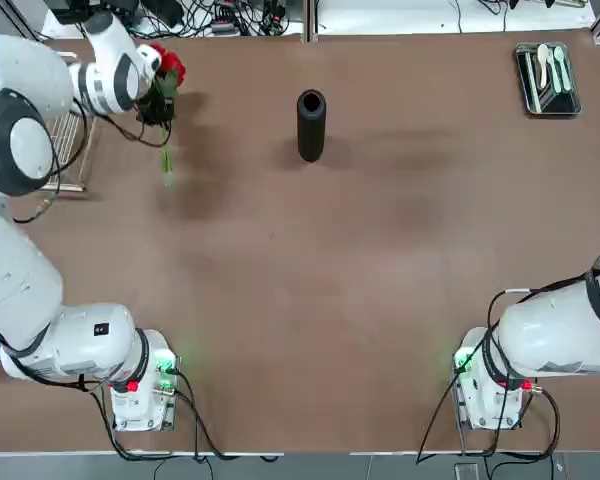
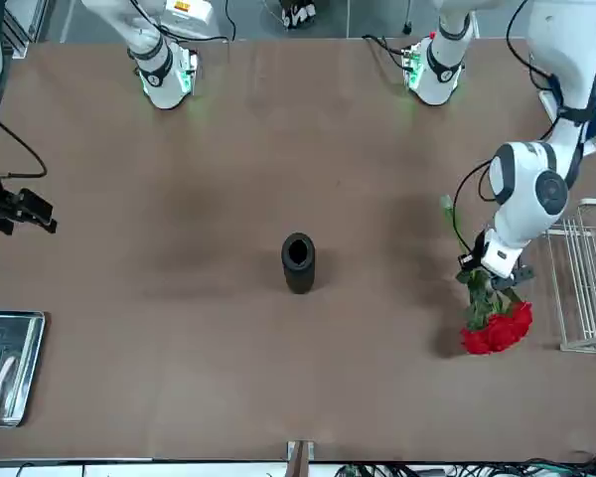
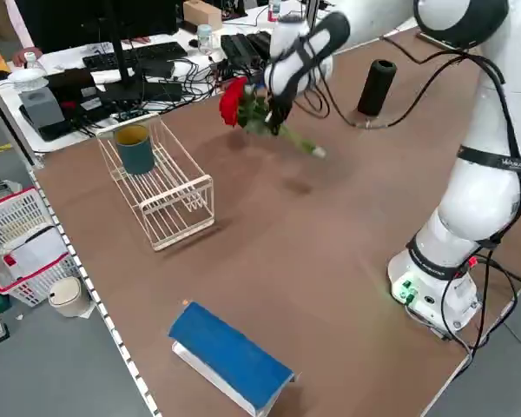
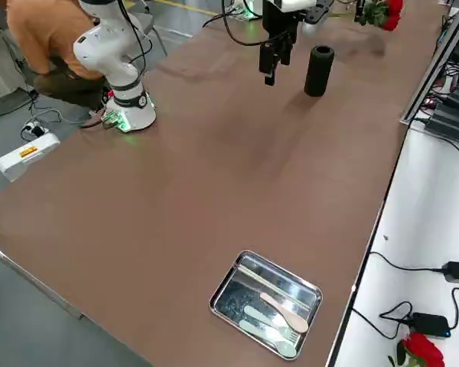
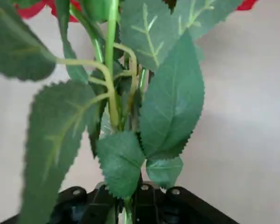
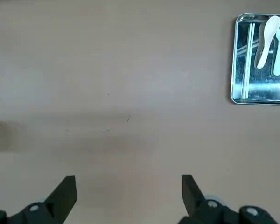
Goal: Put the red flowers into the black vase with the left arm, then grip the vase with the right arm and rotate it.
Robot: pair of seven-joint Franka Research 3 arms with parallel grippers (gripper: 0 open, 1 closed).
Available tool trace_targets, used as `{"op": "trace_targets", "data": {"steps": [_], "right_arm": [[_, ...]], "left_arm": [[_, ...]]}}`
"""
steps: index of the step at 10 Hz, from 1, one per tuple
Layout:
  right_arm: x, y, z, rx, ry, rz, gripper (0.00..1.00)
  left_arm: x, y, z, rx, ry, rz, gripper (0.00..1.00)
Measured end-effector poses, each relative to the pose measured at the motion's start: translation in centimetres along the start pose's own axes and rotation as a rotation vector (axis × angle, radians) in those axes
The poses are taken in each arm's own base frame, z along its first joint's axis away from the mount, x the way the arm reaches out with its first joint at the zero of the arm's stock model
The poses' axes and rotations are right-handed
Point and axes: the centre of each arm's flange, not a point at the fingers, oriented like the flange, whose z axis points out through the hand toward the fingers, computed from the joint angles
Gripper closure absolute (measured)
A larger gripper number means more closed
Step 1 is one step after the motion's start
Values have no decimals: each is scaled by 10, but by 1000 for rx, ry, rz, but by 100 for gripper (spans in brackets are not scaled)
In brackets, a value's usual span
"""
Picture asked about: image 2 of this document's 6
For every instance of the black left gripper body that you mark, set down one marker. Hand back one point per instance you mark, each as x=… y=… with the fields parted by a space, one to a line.
x=504 y=283

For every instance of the red rose bouquet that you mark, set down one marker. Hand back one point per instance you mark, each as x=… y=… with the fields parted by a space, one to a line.
x=496 y=333

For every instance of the black ribbed vase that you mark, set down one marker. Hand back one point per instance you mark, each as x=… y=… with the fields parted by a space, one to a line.
x=298 y=278

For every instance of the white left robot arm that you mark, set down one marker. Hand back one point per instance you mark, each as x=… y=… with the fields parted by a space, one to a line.
x=516 y=223

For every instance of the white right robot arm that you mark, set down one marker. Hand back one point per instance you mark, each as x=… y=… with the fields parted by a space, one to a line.
x=164 y=74

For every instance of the shiny metal tray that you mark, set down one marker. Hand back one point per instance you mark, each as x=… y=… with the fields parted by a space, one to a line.
x=30 y=348

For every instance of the person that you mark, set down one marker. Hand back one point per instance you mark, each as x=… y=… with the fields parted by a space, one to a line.
x=295 y=12

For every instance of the aluminium frame post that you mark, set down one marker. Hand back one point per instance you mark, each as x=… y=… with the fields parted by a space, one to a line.
x=300 y=457
x=27 y=30

